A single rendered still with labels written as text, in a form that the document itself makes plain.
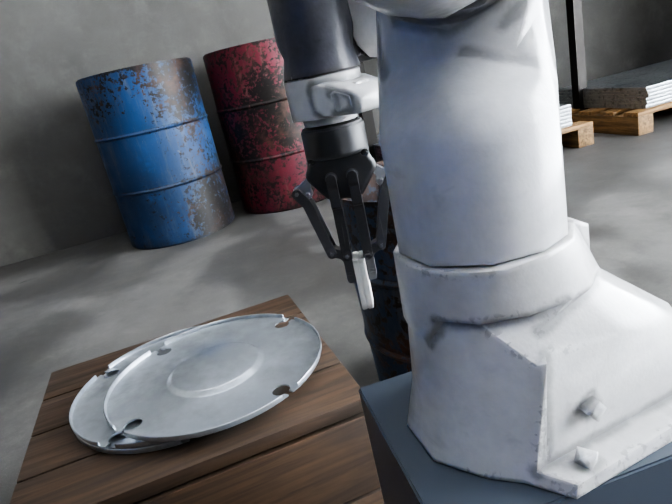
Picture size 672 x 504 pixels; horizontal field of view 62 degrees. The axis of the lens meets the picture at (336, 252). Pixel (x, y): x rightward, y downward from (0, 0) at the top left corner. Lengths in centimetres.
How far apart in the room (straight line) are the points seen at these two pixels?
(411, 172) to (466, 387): 14
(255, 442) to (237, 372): 12
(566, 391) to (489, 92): 18
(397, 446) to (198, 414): 32
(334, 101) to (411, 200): 29
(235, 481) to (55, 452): 23
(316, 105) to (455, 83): 30
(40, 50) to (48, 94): 23
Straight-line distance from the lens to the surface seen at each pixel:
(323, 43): 62
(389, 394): 48
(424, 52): 37
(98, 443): 73
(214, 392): 72
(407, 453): 42
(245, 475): 67
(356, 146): 64
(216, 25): 361
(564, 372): 37
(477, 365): 36
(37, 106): 361
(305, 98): 63
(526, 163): 32
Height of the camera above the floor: 72
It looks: 19 degrees down
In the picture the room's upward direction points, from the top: 13 degrees counter-clockwise
